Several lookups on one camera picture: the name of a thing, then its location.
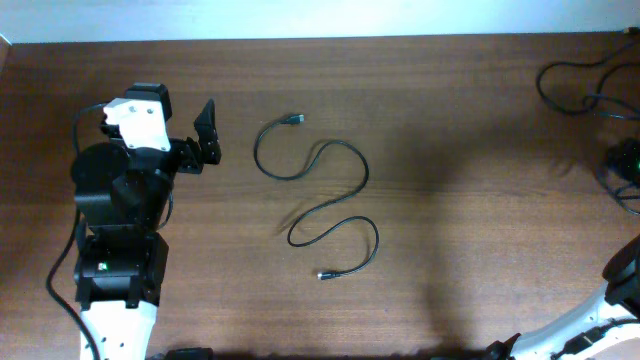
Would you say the black usb cable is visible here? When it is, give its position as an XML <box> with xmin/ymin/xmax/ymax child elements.
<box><xmin>535</xmin><ymin>27</ymin><xmax>640</xmax><ymax>121</ymax></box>
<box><xmin>252</xmin><ymin>114</ymin><xmax>380</xmax><ymax>281</ymax></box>

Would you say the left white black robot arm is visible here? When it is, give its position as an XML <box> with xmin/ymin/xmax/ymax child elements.
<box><xmin>71</xmin><ymin>90</ymin><xmax>221</xmax><ymax>359</ymax></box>

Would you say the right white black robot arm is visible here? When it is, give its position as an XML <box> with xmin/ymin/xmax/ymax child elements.
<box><xmin>481</xmin><ymin>238</ymin><xmax>639</xmax><ymax>360</ymax></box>

